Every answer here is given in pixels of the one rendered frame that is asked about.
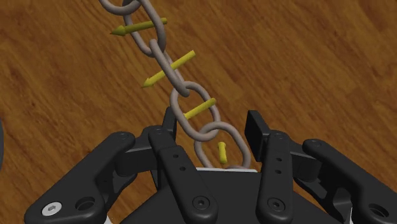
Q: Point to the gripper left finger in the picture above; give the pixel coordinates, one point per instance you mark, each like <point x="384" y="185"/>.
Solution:
<point x="183" y="173"/>

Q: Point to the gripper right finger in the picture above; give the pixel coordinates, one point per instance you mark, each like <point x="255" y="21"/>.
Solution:
<point x="276" y="173"/>

